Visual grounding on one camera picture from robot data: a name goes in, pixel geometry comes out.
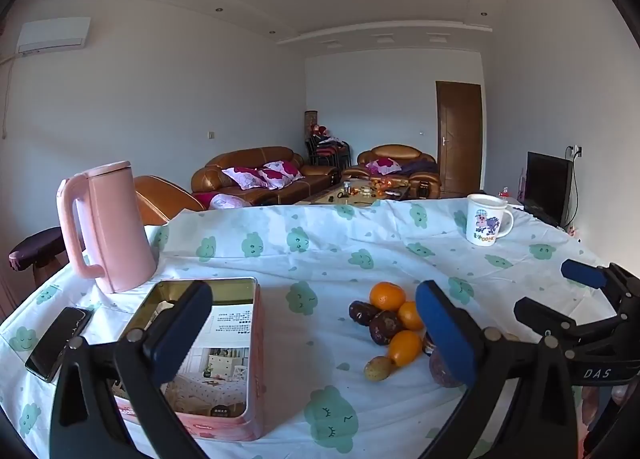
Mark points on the wall socket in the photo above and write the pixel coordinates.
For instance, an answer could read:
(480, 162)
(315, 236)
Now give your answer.
(576, 150)

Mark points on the small brown-green fruit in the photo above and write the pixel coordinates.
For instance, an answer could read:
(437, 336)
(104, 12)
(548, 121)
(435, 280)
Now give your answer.
(378, 368)

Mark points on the black smartphone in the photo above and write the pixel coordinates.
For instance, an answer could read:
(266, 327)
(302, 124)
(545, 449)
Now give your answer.
(55, 339)

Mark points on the black television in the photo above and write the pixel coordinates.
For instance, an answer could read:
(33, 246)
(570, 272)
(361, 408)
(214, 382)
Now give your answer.
(547, 186)

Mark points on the dark wrinkled passion fruit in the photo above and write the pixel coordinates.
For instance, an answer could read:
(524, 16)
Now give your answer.
(385, 326)
(361, 311)

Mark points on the dark purple stool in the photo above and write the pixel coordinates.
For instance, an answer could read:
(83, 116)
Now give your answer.
(35, 249)

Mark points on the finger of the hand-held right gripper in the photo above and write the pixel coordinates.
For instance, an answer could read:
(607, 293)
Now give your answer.
(582, 274)
(542, 314)

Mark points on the brown wooden door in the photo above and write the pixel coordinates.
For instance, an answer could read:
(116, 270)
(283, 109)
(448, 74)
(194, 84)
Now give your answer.
(460, 139)

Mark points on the small floral pillow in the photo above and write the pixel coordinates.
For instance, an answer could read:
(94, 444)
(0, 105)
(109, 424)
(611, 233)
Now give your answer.
(382, 166)

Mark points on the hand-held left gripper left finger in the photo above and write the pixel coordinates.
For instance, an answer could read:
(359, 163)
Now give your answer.
(175, 339)

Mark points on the printed paper leaflet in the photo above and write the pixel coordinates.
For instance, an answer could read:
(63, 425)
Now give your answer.
(225, 339)

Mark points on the white cartoon mug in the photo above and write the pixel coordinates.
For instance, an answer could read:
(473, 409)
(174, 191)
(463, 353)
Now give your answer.
(482, 224)

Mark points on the purple passion fruit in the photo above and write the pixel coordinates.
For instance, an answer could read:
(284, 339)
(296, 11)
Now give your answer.
(442, 371)

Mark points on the stacked dark chairs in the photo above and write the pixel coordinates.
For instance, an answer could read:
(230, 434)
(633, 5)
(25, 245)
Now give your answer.
(327, 149)

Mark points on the pink electric kettle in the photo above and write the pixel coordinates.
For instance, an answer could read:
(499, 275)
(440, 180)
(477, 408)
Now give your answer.
(115, 229)

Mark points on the brown leather armchair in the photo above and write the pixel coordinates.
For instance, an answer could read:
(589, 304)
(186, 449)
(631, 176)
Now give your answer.
(395, 151)

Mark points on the white cloud-print tablecloth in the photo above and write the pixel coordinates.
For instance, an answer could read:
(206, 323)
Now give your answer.
(310, 249)

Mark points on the brown leather sofa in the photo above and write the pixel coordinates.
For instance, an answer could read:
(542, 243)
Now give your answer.
(310, 179)

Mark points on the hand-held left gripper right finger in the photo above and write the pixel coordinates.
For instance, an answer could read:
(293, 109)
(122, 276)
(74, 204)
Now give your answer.
(445, 334)

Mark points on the pink cushion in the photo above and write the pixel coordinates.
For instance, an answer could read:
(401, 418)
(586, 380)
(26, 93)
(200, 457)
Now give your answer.
(227, 201)

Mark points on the brown leather chair back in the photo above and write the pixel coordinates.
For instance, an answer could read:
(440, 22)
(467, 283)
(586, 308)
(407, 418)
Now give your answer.
(160, 199)

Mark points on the pink tin box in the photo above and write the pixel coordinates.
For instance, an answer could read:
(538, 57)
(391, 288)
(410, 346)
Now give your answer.
(255, 354)

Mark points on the cluttered coffee table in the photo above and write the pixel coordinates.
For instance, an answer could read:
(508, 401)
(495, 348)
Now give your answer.
(360, 191)

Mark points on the tall patterned vase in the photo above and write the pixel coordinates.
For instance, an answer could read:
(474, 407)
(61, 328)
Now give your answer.
(310, 123)

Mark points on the person's right hand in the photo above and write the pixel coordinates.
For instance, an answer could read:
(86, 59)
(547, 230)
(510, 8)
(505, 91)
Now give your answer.
(592, 404)

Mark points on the air conditioner pipe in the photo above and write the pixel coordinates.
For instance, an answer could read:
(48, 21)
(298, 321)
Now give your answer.
(6, 99)

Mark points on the small orange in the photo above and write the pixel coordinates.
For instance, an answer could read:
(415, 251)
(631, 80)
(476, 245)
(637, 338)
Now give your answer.
(411, 315)
(405, 347)

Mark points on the large orange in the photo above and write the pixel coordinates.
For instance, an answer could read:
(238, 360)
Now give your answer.
(387, 295)

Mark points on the white air conditioner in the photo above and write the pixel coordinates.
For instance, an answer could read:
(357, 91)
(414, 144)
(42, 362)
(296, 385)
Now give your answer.
(52, 34)

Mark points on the purple blanket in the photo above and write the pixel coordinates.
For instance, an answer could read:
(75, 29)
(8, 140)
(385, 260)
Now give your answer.
(420, 167)

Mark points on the white pink floral pillow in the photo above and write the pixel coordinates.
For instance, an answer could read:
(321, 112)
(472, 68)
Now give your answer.
(245, 178)
(282, 173)

